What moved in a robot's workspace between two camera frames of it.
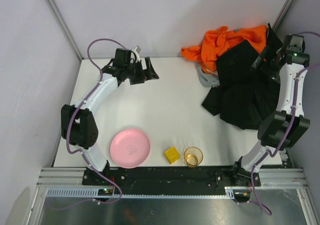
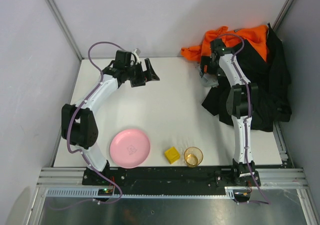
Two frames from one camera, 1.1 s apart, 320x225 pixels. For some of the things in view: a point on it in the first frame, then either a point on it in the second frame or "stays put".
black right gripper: x=264 y=56 -> x=205 y=66
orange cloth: x=215 y=42 stays put
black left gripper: x=141 y=71 stays put
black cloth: x=248 y=95 stays put
